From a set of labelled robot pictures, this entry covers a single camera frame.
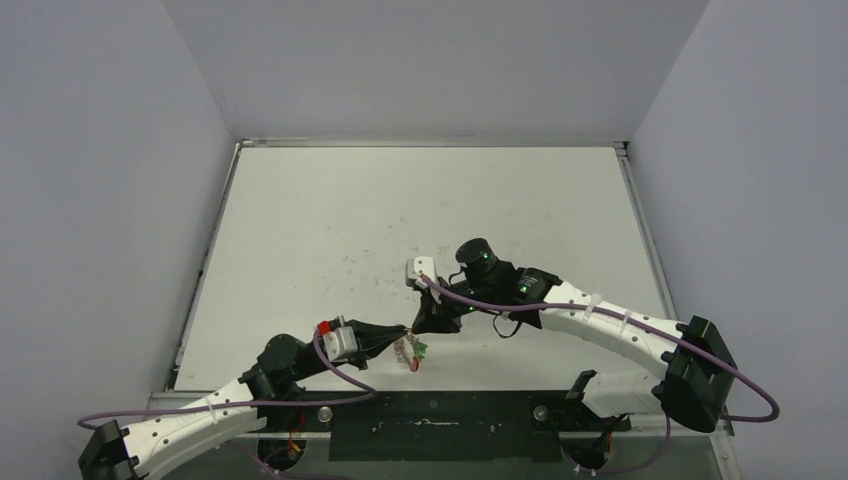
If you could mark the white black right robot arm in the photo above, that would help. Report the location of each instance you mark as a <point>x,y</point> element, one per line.
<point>638,338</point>

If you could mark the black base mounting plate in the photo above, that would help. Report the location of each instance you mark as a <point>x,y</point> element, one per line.
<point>455,426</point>

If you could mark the aluminium table frame rail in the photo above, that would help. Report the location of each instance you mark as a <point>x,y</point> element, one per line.
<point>652,245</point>

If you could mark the metal keyring with red grip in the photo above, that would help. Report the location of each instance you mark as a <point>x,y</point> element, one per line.
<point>404,354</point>

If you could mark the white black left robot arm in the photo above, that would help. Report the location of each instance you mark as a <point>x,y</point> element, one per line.
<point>162,440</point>

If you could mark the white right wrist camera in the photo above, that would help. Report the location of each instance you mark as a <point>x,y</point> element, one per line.
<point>420,273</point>

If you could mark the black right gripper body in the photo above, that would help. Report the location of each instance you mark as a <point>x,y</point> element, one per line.
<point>441,302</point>

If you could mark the key with green tag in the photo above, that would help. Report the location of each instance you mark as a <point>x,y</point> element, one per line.
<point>419,349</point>

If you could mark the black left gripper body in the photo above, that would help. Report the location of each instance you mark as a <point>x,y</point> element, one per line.
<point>315,365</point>

